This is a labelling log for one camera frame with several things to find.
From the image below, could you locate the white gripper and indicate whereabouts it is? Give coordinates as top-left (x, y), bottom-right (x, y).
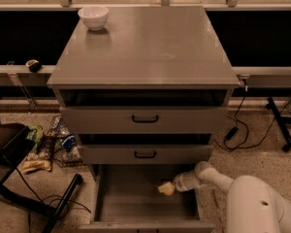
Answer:
top-left (158, 171), bottom-right (207, 194)

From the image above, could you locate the orange fruit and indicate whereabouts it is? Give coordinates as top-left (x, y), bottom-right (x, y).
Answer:
top-left (163, 188), bottom-right (175, 196)

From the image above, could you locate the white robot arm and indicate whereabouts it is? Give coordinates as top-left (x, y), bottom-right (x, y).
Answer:
top-left (158, 161), bottom-right (291, 233)

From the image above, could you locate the grey middle drawer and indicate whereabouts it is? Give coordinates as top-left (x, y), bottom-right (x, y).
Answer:
top-left (79, 145), bottom-right (213, 164)

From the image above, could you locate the grey open bottom drawer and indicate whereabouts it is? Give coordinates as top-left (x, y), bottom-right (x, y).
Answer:
top-left (79, 164), bottom-right (214, 233)

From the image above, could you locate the grey drawer cabinet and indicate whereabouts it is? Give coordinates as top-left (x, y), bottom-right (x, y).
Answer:
top-left (47, 6), bottom-right (241, 180)

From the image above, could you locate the grey top drawer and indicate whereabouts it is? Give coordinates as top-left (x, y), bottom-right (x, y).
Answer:
top-left (60, 107), bottom-right (227, 134)

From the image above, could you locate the blue item in basket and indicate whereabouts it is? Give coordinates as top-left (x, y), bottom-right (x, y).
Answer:
top-left (61, 135), bottom-right (77, 151)

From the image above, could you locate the black chair leg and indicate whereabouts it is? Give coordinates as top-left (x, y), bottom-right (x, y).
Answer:
top-left (0, 174), bottom-right (82, 233)

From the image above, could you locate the black wheeled stand base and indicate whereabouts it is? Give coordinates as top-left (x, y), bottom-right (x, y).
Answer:
top-left (266, 94), bottom-right (291, 152)

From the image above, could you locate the yellow snack bag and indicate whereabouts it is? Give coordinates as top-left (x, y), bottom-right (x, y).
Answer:
top-left (21, 137), bottom-right (55, 174)

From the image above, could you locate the green snack bag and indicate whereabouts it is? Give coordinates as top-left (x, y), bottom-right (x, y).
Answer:
top-left (27, 124), bottom-right (44, 153)

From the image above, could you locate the black chair seat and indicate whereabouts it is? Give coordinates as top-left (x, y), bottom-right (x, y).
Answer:
top-left (0, 121), bottom-right (34, 185)

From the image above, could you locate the black tape measure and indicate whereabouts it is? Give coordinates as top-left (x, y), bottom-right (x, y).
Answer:
top-left (25, 59), bottom-right (42, 73)

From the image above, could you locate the white bowl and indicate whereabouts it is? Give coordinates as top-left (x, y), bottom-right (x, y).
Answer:
top-left (78, 6), bottom-right (109, 30)

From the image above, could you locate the black power adapter cable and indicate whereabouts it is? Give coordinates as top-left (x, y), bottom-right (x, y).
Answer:
top-left (213, 76), bottom-right (289, 153)

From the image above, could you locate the black floor cable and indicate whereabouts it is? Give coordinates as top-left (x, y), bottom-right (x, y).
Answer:
top-left (15, 167), bottom-right (92, 233)

